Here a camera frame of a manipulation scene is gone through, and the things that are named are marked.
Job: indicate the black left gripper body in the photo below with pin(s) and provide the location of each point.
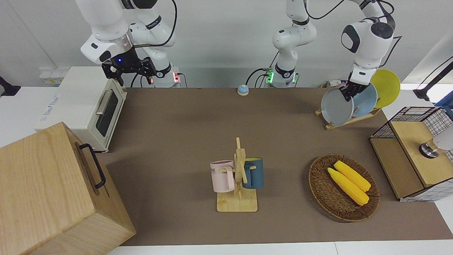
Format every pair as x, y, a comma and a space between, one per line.
357, 88

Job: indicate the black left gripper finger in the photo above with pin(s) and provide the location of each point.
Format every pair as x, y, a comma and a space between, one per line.
344, 95
351, 99

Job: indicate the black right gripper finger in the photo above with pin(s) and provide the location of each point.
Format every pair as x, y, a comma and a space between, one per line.
149, 68
114, 75

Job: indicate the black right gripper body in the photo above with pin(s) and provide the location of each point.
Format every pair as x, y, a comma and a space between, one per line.
127, 60

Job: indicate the gray plate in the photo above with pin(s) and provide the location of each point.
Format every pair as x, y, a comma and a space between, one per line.
334, 108

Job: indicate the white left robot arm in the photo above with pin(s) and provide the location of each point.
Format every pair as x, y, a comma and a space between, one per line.
370, 42

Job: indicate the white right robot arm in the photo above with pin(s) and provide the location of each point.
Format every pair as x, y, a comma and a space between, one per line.
106, 21

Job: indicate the light blue plate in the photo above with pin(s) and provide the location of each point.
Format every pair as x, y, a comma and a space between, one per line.
366, 101

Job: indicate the low wooden plate rack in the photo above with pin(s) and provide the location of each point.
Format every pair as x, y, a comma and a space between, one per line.
337, 125

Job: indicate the yellow plate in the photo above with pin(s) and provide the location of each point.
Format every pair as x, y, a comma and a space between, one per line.
387, 86

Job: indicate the wooden mug rack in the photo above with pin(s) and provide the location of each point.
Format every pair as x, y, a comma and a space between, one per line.
238, 203

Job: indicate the white toaster oven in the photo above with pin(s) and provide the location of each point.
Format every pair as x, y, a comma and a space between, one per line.
81, 102

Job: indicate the yellow corn cob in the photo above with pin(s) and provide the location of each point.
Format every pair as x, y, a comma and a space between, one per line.
354, 176
348, 187

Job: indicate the brown table mat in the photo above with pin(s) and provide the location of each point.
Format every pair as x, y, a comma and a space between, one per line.
177, 141

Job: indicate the silver round knob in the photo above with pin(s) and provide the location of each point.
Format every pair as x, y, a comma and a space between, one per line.
429, 150

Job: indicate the brown wicker basket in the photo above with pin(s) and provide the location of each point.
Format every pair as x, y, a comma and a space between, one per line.
325, 191

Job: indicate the small blue beige bell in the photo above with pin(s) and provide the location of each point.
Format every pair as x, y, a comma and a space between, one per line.
242, 90

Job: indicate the white rounded object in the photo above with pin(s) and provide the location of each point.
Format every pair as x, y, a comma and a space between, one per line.
446, 138

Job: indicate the dark blue mug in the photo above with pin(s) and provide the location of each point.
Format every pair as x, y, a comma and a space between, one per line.
255, 173

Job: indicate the pink mug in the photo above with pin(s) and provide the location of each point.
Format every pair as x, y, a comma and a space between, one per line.
221, 177

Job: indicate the light wooden box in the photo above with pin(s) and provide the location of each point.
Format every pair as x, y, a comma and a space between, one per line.
42, 198

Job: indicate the black camera stand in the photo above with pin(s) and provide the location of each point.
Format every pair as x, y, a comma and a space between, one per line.
433, 83
7, 88

